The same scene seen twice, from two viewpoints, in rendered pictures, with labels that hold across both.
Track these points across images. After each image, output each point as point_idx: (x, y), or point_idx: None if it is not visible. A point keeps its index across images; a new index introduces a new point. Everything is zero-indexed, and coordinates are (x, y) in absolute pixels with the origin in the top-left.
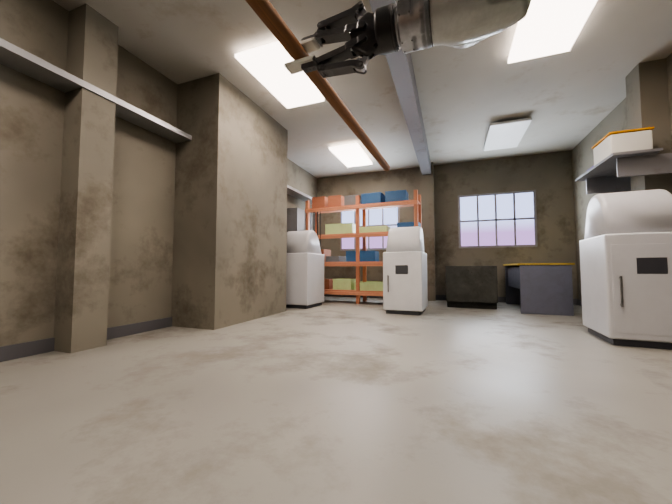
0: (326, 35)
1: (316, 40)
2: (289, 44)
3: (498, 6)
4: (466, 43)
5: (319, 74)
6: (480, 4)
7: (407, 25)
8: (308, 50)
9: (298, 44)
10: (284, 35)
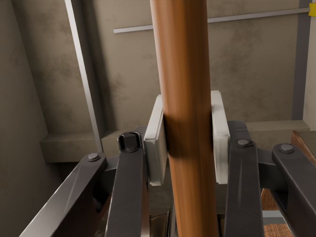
0: (149, 216)
1: (148, 169)
2: (214, 203)
3: None
4: None
5: (190, 34)
6: None
7: None
8: (162, 130)
9: (197, 189)
10: (213, 230)
